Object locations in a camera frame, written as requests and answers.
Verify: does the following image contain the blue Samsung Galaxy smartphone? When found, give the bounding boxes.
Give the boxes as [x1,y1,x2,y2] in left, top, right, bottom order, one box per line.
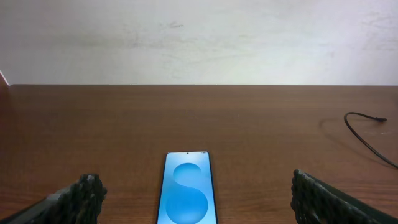
[156,151,218,224]

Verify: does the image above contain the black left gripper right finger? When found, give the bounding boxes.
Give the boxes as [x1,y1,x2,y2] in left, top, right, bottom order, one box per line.
[290,169,397,224]

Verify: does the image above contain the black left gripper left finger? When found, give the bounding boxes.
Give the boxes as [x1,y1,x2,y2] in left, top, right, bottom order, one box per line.
[1,174,107,224]

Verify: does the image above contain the black USB charging cable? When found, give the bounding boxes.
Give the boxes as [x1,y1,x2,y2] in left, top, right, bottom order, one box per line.
[343,111,398,170]

